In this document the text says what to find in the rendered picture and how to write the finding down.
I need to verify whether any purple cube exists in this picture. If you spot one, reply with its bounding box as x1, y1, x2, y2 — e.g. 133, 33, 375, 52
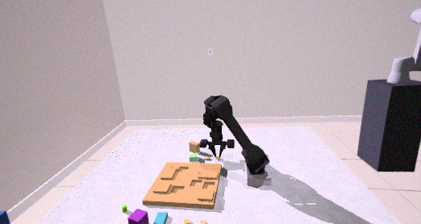
127, 209, 149, 224

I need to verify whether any light green block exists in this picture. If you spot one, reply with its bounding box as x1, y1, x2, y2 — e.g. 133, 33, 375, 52
190, 153, 198, 162

